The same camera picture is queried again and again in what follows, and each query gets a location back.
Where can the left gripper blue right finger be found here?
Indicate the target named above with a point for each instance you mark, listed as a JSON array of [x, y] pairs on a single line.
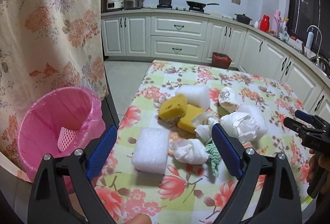
[[230, 149]]

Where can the white plastic bag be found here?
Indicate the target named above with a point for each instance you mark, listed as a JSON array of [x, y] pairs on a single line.
[[240, 125]]

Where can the pink trash bin with liner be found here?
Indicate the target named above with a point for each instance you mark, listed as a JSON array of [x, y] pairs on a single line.
[[74, 108]]

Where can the yellow sponge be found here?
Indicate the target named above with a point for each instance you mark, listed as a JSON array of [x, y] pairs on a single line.
[[185, 122], [173, 108]]

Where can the crumpled white paper towel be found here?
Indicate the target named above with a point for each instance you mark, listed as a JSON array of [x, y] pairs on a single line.
[[203, 124]]

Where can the white lower kitchen cabinets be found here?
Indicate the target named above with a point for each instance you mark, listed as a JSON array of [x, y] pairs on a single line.
[[193, 37]]

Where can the right hand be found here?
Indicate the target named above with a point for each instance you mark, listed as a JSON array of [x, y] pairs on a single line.
[[315, 162]]

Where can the chrome kitchen faucet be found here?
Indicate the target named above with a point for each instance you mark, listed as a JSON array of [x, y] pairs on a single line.
[[320, 61]]

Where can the floral tablecloth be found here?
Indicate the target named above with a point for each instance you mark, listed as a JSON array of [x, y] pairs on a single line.
[[191, 193]]

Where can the white rice cooker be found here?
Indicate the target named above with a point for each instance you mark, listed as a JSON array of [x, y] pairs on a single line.
[[114, 5]]

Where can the black casserole pot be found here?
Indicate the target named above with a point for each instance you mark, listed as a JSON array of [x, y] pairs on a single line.
[[242, 18]]

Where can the dark window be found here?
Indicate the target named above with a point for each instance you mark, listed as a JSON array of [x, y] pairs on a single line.
[[303, 13]]

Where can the red thermos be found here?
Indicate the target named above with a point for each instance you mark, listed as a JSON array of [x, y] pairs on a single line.
[[265, 23]]

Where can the gas stove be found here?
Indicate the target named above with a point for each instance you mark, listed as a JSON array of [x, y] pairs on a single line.
[[183, 9]]

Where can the floral curtain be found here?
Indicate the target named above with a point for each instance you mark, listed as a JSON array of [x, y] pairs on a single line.
[[45, 45]]

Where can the left hand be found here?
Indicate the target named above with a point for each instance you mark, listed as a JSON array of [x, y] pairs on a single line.
[[140, 219]]

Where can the pink foam net sleeve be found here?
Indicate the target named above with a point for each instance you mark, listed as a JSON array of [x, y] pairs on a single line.
[[66, 137]]

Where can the white tissue wad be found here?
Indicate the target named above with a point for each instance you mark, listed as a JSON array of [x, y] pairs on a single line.
[[191, 151]]

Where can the green white striped cloth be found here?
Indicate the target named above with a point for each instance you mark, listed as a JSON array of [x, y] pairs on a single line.
[[214, 158]]

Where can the pink thermos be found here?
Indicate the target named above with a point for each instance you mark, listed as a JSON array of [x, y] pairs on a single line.
[[276, 23]]

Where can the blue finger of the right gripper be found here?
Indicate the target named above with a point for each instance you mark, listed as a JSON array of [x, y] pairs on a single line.
[[308, 118], [293, 124]]

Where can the black frying pan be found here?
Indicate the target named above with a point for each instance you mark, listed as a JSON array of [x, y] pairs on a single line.
[[198, 5]]

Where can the steel pressure cooker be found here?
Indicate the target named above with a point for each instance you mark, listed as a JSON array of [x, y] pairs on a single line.
[[133, 4]]

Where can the crumpled printed paper cup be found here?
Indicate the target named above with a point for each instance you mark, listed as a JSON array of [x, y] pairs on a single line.
[[227, 99]]

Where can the white foam block upright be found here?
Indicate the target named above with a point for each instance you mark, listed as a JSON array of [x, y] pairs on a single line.
[[197, 95]]

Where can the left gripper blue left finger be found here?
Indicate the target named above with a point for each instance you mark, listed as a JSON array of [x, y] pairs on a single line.
[[98, 150]]

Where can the dark red floor bin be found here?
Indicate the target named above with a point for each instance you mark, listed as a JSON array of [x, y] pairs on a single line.
[[220, 60]]

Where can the white dish soap bottle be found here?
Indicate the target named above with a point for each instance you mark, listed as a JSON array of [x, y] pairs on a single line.
[[310, 38]]

